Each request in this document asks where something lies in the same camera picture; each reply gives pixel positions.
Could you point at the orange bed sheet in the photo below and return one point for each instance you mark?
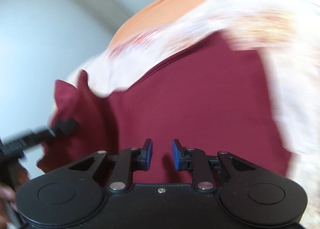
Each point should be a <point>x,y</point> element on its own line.
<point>180,6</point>

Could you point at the maroon long-sleeve shirt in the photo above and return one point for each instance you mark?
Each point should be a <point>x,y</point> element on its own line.
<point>200,109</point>

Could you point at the person's left hand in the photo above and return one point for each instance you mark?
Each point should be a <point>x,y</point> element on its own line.
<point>7,194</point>

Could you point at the floral blanket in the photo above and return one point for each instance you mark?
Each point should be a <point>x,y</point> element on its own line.
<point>282,44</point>

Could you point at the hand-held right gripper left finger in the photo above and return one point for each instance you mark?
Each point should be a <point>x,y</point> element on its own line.
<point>149,154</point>

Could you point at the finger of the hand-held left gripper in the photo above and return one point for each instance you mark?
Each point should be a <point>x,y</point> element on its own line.
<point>65,126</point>

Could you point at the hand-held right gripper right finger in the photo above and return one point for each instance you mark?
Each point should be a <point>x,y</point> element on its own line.
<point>176,154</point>

